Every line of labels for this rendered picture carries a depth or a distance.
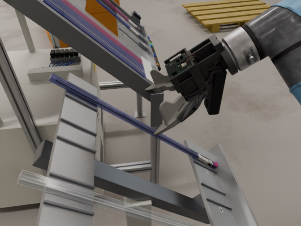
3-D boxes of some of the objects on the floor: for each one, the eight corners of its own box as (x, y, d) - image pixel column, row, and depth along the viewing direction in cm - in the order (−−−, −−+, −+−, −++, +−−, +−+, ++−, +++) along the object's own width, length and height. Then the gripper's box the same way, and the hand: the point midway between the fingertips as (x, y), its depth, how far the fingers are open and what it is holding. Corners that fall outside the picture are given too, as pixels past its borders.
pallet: (254, 5, 405) (256, -3, 397) (289, 25, 340) (292, 16, 332) (179, 10, 383) (180, 2, 375) (201, 33, 318) (203, 24, 310)
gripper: (203, 17, 53) (128, 67, 58) (240, 63, 38) (136, 125, 44) (218, 47, 58) (148, 91, 64) (256, 98, 43) (161, 149, 49)
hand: (150, 113), depth 55 cm, fingers open, 14 cm apart
